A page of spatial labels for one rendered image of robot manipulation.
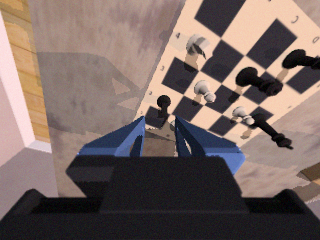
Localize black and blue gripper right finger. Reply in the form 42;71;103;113
175;115;246;176

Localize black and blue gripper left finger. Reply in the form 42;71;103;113
76;115;145;157

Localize black and cream chessboard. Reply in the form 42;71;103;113
133;0;320;147

